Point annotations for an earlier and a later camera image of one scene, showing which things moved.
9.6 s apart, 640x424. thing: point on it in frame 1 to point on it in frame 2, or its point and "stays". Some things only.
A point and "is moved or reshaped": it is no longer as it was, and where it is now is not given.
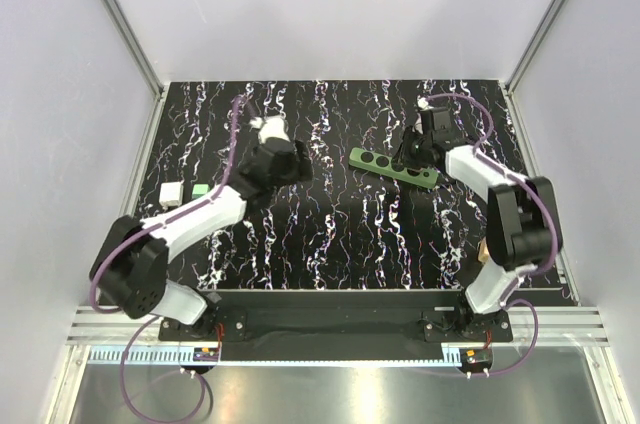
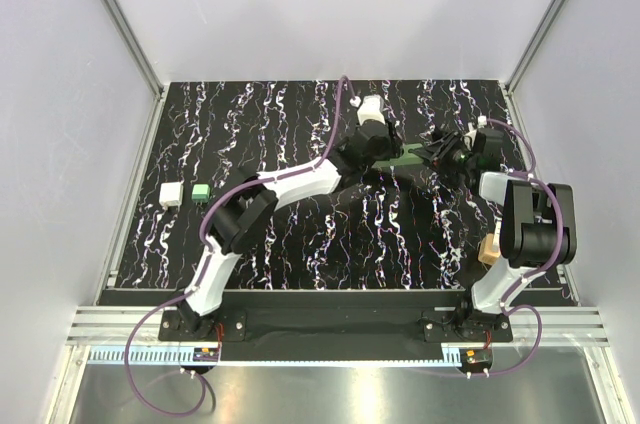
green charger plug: [200, 190] stays
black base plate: [336, 317] stays
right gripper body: [412, 152] to [459, 160]
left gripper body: [297, 172] to [387, 150]
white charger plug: [171, 194] stays
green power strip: [386, 166] is moved or reshaped
